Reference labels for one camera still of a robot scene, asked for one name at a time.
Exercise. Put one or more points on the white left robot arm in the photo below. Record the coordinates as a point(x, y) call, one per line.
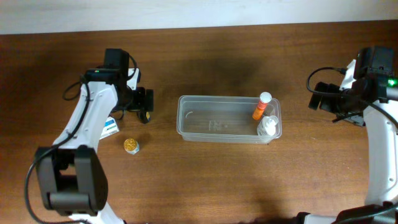
point(71, 179)

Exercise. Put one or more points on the white Panadol medicine box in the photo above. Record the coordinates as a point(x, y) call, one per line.
point(110, 128)

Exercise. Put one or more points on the white pump bottle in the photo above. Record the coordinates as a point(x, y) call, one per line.
point(267, 126)

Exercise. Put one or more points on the dark bottle white cap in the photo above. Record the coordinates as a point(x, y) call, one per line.
point(144, 116)

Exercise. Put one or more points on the clear plastic container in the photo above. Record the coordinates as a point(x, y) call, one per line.
point(228, 119)

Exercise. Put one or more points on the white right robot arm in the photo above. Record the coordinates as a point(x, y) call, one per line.
point(378, 101)

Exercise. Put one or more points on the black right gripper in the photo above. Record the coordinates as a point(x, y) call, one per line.
point(315, 95)

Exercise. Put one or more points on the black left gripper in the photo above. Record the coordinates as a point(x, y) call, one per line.
point(147, 100)

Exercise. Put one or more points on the orange tube white cap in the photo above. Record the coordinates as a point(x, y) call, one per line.
point(264, 99)

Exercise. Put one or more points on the small jar gold lid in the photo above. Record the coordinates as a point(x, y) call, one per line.
point(131, 146)

